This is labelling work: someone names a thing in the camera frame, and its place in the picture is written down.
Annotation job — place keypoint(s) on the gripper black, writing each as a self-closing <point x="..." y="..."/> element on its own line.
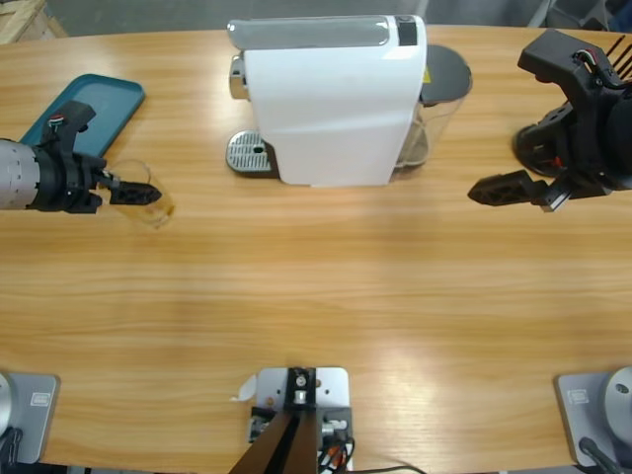
<point x="64" y="182"/>
<point x="590" y="148"/>

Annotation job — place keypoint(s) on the clear drinking glass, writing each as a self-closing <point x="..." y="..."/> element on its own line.
<point x="158" y="214"/>

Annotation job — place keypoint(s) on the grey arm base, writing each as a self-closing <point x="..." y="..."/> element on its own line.
<point x="577" y="415"/>
<point x="39" y="419"/>

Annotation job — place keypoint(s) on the red coffee capsule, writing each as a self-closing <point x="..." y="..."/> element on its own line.
<point x="556" y="161"/>

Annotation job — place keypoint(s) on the white capsule coffee machine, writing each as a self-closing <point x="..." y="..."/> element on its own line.
<point x="336" y="108"/>

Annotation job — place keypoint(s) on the black capsule holder with rods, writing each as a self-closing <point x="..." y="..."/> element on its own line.
<point x="523" y="155"/>

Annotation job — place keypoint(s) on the teal plastic tray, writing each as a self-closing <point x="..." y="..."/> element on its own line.
<point x="111" y="103"/>

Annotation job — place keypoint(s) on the clear water tank dark lid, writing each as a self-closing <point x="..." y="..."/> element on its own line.
<point x="444" y="74"/>

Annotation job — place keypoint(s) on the drip tray with metal grille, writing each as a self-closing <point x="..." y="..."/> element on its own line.
<point x="247" y="153"/>

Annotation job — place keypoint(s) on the wooden pallet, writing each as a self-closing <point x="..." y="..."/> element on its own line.
<point x="20" y="20"/>

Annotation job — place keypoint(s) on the white paper tag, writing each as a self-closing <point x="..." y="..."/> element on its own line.
<point x="247" y="390"/>

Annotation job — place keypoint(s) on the white metal frame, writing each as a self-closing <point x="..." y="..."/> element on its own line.
<point x="540" y="12"/>

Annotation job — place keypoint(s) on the dark camera mount post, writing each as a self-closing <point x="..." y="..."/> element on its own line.
<point x="291" y="444"/>

